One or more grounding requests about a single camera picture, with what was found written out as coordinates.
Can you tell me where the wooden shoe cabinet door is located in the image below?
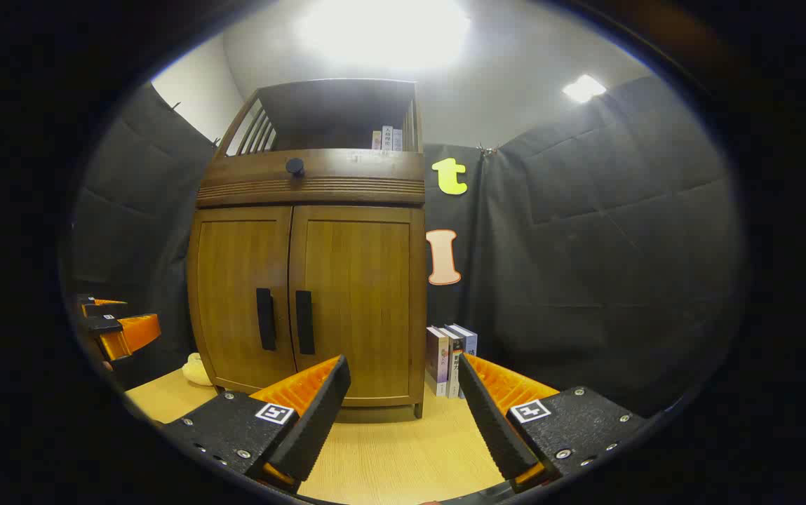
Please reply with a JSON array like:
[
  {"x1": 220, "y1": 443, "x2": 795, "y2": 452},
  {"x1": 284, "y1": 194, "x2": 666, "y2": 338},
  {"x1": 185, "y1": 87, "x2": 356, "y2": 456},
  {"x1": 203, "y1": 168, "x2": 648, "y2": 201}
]
[
  {"x1": 189, "y1": 207, "x2": 298, "y2": 393},
  {"x1": 289, "y1": 206, "x2": 426, "y2": 409}
]

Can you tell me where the small ceiling light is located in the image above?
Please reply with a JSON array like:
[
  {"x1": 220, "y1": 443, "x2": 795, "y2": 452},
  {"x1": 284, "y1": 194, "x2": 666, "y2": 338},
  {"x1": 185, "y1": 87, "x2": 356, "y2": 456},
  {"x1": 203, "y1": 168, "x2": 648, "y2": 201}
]
[{"x1": 562, "y1": 74, "x2": 608, "y2": 104}]

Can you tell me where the black backdrop cloth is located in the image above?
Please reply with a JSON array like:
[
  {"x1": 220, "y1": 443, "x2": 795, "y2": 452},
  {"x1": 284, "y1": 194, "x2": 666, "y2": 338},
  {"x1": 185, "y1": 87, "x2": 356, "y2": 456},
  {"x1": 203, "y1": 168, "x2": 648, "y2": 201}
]
[{"x1": 69, "y1": 74, "x2": 744, "y2": 418}]

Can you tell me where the white and purple book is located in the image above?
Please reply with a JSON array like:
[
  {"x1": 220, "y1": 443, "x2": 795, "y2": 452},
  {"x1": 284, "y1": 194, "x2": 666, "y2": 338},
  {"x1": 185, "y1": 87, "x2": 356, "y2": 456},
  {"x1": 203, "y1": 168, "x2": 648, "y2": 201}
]
[{"x1": 426, "y1": 326, "x2": 450, "y2": 396}]

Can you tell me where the dark spine book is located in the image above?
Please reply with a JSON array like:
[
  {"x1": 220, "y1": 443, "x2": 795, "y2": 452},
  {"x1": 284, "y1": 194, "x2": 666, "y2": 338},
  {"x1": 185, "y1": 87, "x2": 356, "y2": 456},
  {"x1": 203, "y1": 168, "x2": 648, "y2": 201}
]
[{"x1": 441, "y1": 325, "x2": 465, "y2": 399}]

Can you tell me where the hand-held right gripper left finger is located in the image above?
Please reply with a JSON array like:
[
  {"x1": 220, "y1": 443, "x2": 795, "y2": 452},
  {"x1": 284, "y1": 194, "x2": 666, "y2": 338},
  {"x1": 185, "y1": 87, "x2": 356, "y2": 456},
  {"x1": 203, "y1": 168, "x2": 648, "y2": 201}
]
[{"x1": 162, "y1": 354, "x2": 352, "y2": 492}]

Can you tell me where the brown wooden shoe cabinet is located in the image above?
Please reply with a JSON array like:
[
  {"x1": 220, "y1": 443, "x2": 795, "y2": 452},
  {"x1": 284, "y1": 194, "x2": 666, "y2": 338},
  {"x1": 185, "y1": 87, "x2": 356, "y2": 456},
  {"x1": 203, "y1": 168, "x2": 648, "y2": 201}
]
[{"x1": 187, "y1": 77, "x2": 428, "y2": 422}]

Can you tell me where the cream soft object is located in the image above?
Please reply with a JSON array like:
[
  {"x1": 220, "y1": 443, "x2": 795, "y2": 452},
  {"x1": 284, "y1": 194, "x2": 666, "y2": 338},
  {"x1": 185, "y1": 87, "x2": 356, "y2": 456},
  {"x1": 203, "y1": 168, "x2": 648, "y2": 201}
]
[{"x1": 182, "y1": 353, "x2": 214, "y2": 386}]

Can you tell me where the large bright ceiling light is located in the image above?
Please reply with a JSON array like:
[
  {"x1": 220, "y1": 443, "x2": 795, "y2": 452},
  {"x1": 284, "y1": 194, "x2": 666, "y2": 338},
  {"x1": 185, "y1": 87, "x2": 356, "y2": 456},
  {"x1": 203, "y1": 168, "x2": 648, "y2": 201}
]
[{"x1": 297, "y1": 0, "x2": 473, "y2": 71}]

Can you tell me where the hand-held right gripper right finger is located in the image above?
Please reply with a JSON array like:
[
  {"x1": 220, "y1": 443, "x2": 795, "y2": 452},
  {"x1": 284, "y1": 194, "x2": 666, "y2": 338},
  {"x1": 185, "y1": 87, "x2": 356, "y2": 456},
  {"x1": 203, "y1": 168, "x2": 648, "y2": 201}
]
[{"x1": 457, "y1": 353, "x2": 649, "y2": 492}]

